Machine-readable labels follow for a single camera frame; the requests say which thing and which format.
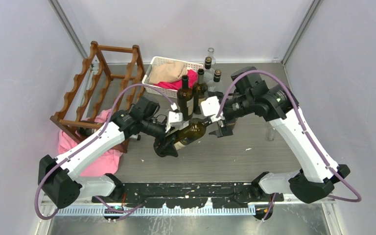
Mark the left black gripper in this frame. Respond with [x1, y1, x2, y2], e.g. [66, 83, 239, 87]
[141, 116, 179, 155]

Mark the black-neck green wine bottle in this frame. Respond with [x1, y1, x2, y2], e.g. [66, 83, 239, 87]
[173, 118, 212, 150]

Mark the silver-neck dark wine bottle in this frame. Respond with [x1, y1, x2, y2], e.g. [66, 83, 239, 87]
[77, 120, 141, 142]

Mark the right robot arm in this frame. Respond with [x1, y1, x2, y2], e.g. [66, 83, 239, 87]
[200, 67, 353, 204]

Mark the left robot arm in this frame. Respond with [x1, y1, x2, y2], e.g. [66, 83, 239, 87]
[37, 97, 167, 209]

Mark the dark bottle beige label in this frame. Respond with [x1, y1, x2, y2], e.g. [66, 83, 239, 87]
[228, 118, 237, 125]

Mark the dark bottle gold label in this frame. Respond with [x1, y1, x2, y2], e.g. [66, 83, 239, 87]
[192, 69, 208, 115]

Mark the clear bottle black cap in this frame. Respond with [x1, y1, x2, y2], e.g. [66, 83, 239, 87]
[204, 56, 214, 83]
[207, 70, 222, 93]

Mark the brown wine bottle white label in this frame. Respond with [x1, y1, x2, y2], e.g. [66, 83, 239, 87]
[177, 75, 193, 121]

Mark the rear clear bottle black cap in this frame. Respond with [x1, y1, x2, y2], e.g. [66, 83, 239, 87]
[204, 56, 214, 83]

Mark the empty clear glass bottle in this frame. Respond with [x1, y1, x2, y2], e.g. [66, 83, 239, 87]
[207, 47, 216, 65]

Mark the brown wooden wine rack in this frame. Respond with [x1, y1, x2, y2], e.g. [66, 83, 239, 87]
[50, 41, 146, 143]

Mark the clear drinking glass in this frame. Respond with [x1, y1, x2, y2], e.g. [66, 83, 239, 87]
[266, 122, 276, 141]

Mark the pink cloth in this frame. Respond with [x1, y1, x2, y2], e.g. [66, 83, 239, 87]
[58, 108, 124, 177]

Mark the magenta cloth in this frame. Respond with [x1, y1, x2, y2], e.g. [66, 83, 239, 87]
[155, 70, 198, 91]

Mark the white plastic basket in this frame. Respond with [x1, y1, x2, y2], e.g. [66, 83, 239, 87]
[142, 56, 204, 98]

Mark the beige cloth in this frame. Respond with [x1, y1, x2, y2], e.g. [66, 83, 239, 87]
[149, 62, 187, 84]

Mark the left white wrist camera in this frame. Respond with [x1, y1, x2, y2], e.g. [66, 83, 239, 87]
[165, 103, 184, 133]

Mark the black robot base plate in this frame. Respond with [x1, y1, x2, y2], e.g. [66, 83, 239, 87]
[101, 182, 272, 209]

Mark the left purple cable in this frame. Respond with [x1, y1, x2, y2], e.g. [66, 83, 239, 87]
[34, 84, 177, 221]

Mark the purple cable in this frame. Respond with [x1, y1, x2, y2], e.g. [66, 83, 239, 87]
[34, 84, 177, 221]
[215, 70, 362, 203]

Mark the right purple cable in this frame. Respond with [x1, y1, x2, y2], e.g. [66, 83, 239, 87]
[215, 70, 362, 203]

